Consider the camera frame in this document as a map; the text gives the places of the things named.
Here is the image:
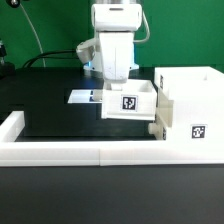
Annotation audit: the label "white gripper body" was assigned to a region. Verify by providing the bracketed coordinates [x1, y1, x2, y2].
[99, 32, 134, 83]

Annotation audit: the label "white drawer tray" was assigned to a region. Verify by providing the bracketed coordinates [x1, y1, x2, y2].
[93, 79, 157, 121]
[148, 99, 173, 140]

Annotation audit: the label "white drawer cabinet box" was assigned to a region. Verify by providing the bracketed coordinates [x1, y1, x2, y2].
[154, 67, 224, 150]

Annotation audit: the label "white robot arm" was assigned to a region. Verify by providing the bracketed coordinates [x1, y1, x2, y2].
[76, 0, 143, 90]

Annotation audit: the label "fiducial marker sheet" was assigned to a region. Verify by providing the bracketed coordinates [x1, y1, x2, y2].
[68, 89, 102, 104]

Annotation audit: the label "black stand at left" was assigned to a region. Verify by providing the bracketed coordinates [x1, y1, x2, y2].
[0, 39, 15, 79]

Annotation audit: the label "white U-shaped foam fence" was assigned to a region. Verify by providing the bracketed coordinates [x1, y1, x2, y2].
[0, 111, 224, 167]

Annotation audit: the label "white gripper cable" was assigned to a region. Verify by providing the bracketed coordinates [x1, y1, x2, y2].
[133, 13, 151, 44]

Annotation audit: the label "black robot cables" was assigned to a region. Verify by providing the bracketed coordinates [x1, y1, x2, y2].
[21, 49, 84, 69]

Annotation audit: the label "thin white cable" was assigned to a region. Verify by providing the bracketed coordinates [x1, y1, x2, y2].
[19, 3, 47, 68]

